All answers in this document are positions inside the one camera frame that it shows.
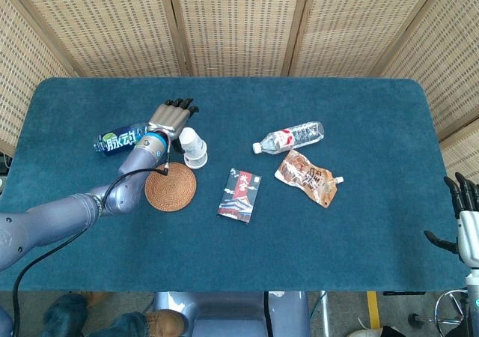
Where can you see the left black bronze robot hand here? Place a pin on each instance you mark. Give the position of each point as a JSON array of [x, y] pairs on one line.
[[168, 118]]

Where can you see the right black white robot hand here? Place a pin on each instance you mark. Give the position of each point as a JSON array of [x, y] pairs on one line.
[[469, 232]]

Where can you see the white paper cup blue flower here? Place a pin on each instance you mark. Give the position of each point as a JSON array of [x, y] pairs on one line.
[[196, 161], [191, 142]]

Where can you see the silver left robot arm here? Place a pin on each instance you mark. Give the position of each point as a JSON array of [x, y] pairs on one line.
[[56, 217]]

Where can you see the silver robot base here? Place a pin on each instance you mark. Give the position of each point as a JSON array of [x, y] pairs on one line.
[[224, 314]]

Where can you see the blue sports drink bottle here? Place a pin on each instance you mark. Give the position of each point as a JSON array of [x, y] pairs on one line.
[[112, 142]]

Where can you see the round woven rattan coaster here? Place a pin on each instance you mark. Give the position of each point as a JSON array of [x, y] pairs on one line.
[[172, 191]]

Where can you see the dark palace print card box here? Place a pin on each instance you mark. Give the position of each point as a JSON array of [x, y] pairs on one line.
[[239, 198]]

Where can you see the clear water bottle red label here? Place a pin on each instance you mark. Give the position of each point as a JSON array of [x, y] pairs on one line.
[[292, 136]]

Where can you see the white shoe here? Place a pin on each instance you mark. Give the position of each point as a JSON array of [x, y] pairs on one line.
[[365, 333]]

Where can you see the brown spouted snack pouch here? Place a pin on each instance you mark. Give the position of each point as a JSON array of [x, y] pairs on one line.
[[303, 176]]

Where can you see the blue velvet tablecloth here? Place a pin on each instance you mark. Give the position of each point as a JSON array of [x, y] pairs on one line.
[[262, 254]]

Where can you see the brown shoe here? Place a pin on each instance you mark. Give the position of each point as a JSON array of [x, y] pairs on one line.
[[164, 324]]

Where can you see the blue furry slipper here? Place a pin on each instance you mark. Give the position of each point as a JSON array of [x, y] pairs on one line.
[[65, 314]]

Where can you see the chrome stool frame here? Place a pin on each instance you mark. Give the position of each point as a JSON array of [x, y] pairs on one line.
[[437, 309]]

